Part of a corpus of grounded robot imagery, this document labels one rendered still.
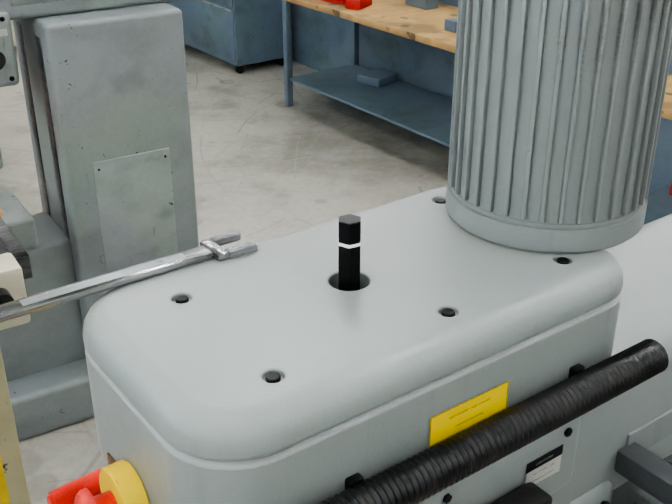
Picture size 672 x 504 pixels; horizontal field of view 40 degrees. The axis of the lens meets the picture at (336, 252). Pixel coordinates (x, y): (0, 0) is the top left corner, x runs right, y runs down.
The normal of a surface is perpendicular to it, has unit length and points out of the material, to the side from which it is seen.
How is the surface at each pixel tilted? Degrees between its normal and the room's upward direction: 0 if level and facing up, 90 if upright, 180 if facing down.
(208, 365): 0
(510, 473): 90
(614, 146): 90
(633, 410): 90
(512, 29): 90
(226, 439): 63
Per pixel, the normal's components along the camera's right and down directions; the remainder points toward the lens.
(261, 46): 0.59, 0.36
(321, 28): -0.80, 0.27
